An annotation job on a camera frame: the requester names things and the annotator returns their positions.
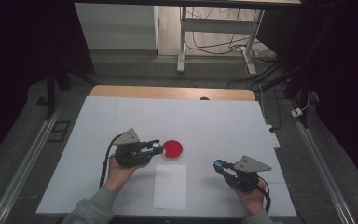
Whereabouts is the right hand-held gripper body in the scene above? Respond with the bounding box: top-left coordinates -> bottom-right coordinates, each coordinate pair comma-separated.
226,155 -> 273,193

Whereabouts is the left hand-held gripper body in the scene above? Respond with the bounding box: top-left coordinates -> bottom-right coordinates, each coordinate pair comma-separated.
113,127 -> 153,169

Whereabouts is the blue stamp cap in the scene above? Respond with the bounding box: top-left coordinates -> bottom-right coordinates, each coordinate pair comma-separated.
213,159 -> 228,171

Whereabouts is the round red ink pad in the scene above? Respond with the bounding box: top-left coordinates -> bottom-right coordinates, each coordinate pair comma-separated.
161,139 -> 185,161

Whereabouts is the white paper sheet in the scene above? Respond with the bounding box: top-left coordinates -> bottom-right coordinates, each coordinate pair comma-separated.
152,163 -> 187,210

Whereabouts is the person's left hand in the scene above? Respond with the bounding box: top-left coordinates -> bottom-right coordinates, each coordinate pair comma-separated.
105,153 -> 151,193

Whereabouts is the person's right hand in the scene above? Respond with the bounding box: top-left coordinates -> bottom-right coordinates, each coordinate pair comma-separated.
229,179 -> 269,217

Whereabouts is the large white board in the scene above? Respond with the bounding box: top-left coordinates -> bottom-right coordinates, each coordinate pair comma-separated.
36,95 -> 297,217

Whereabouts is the white power strip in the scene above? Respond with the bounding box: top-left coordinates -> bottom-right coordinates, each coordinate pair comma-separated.
265,124 -> 282,149

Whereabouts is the dark curtain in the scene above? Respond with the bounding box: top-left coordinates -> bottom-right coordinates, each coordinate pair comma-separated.
0,0 -> 96,171
255,0 -> 358,195

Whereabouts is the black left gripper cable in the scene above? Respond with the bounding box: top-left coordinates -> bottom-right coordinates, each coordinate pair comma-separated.
99,133 -> 124,189

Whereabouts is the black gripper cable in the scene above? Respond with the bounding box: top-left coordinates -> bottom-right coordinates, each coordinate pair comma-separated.
99,133 -> 124,189
256,175 -> 272,215

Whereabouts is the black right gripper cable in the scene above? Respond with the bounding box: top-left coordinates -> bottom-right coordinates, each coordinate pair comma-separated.
256,175 -> 272,215

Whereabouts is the aluminium floor rail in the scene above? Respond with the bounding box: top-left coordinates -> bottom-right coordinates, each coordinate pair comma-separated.
0,92 -> 67,224
287,98 -> 358,224

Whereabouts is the tangle of floor cables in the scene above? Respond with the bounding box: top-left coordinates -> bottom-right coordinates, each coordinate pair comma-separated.
185,7 -> 293,132

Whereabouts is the white desk frame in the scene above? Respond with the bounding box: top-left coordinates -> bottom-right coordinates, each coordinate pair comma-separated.
176,6 -> 266,76

